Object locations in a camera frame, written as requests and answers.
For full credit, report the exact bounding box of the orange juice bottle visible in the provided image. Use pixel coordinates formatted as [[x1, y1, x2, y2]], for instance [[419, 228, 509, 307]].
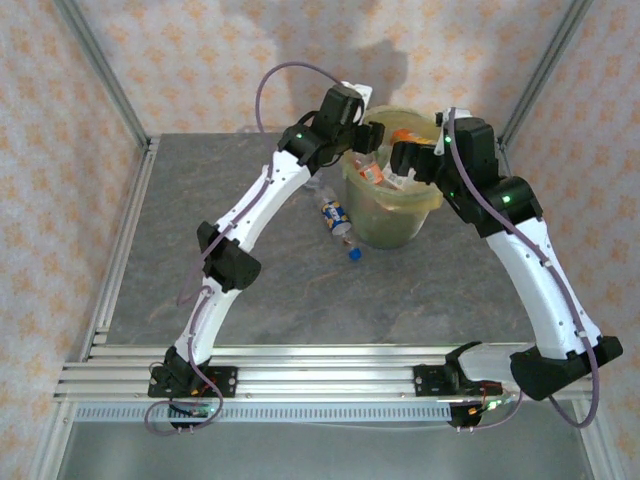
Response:
[[389, 127, 437, 149]]

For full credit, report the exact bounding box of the bottle white label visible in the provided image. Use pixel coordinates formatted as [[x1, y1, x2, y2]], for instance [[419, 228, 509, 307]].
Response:
[[383, 168, 417, 193]]

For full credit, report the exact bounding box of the clear bottle orange-red label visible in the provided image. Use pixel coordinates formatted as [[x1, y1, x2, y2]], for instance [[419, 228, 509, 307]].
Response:
[[357, 160, 385, 185]]

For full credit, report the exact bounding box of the crumpled clear bottle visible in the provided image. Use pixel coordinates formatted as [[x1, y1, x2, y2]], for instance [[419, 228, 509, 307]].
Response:
[[303, 175, 338, 200]]

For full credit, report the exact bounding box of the blue Pepsi label bottle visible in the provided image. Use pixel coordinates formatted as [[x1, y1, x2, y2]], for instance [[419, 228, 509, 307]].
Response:
[[319, 196, 363, 263]]

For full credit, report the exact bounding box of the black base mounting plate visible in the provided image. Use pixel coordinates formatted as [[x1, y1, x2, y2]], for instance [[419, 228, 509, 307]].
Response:
[[413, 364, 503, 399], [148, 366, 239, 399]]

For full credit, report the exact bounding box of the small controller board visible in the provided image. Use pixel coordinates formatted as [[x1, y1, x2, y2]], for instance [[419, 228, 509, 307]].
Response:
[[467, 394, 516, 417], [168, 399, 217, 419]]

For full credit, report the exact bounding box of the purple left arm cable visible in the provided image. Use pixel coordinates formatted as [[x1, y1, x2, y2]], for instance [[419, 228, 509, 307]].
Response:
[[143, 60, 354, 437]]

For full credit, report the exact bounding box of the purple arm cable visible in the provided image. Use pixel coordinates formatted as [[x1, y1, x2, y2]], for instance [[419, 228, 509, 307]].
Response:
[[143, 60, 354, 437], [447, 107, 601, 434]]

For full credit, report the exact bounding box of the aluminium frame post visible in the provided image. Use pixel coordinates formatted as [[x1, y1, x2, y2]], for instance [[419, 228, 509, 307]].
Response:
[[53, 0, 154, 149], [497, 0, 596, 151]]

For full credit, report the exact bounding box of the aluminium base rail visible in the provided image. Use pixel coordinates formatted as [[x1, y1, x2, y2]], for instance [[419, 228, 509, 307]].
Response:
[[53, 343, 600, 402]]

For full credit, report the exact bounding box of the grey slotted cable duct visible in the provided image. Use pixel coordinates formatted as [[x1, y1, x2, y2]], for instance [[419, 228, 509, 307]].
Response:
[[73, 402, 454, 425]]

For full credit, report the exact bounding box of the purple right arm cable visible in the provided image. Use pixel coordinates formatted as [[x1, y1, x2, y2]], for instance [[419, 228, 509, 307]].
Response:
[[447, 107, 601, 434]]

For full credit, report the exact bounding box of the aluminium lower frame rail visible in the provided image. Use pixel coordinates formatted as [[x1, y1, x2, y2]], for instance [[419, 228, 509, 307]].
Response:
[[24, 399, 76, 480], [572, 399, 624, 480]]

